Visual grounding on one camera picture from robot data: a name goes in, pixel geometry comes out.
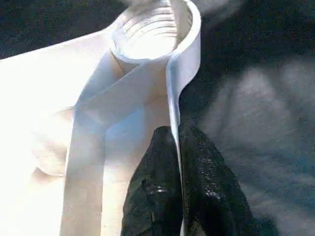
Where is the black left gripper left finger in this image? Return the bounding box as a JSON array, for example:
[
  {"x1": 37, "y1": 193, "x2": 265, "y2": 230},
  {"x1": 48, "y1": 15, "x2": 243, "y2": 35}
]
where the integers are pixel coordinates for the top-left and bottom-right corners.
[{"x1": 120, "y1": 126, "x2": 185, "y2": 236}]

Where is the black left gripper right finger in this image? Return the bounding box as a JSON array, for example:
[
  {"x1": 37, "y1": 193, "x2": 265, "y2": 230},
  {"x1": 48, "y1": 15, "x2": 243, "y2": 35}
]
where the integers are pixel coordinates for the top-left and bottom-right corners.
[{"x1": 178, "y1": 123, "x2": 262, "y2": 236}]

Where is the white plastic table top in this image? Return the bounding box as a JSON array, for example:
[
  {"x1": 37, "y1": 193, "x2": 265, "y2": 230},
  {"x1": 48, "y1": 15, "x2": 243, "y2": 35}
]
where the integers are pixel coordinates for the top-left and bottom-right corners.
[{"x1": 0, "y1": 0, "x2": 202, "y2": 236}]

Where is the black work mat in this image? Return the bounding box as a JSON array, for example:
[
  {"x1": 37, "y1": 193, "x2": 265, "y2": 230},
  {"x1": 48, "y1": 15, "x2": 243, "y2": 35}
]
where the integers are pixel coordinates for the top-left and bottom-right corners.
[{"x1": 0, "y1": 0, "x2": 315, "y2": 236}]

